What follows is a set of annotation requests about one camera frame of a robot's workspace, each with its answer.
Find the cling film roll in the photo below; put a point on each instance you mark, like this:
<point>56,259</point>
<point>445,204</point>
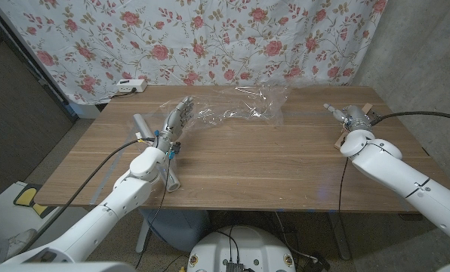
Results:
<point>172,184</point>

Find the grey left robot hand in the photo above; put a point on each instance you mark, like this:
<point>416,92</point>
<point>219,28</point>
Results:
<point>174,122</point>

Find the transparent cling film sheet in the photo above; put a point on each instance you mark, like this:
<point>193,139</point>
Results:
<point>247,104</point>

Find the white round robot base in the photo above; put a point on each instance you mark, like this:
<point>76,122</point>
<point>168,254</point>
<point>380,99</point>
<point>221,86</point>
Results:
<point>244,249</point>

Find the yellow and black pad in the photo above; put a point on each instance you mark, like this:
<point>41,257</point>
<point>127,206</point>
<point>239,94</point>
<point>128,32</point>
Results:
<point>26,196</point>

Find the white power strip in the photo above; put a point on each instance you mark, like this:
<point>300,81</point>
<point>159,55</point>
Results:
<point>131,85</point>

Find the black power adapter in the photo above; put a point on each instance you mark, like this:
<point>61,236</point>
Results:
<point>317,264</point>

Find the grey table leg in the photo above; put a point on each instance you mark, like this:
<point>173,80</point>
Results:
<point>340,234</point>

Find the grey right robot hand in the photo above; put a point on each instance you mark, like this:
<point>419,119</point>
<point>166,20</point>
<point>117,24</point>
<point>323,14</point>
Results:
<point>357,119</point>

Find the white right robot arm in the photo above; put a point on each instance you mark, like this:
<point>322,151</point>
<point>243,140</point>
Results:
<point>398,174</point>

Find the white floor platform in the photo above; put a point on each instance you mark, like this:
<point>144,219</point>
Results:
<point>6,215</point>

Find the blue-grey chair seat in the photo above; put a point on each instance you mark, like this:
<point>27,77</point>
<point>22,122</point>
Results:
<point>179,226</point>

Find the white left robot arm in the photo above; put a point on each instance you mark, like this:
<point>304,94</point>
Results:
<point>104,219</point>

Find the white shoe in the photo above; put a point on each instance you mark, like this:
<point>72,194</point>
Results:
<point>21,242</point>

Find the floral print curtain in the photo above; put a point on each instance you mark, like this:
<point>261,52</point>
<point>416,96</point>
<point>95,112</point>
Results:
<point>210,38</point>

